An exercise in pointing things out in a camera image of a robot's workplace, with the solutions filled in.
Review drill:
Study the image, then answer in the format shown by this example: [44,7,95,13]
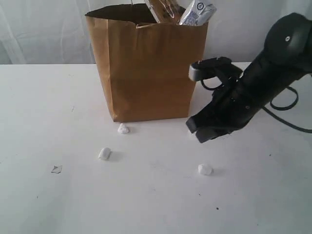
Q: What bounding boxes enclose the small blue white milk carton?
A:
[178,0,217,26]

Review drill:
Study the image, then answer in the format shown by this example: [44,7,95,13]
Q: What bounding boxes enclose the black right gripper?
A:
[186,74,265,143]

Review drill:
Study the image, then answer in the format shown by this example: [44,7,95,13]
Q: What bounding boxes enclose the chipped spot paint flake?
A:
[51,165,62,174]

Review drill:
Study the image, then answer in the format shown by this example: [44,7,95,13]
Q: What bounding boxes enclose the brown paper bag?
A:
[85,3,208,122]

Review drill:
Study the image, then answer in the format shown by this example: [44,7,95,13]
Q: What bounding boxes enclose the white foam peanut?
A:
[117,123,130,134]
[197,164,213,176]
[98,147,111,160]

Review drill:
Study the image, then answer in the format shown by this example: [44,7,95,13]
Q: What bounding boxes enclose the right robot arm black grey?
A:
[186,13,312,143]

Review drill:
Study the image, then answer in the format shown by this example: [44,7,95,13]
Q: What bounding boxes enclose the spaghetti pack black ends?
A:
[144,0,185,24]

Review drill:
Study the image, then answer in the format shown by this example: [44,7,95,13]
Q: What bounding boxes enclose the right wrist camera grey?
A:
[189,57,243,82]

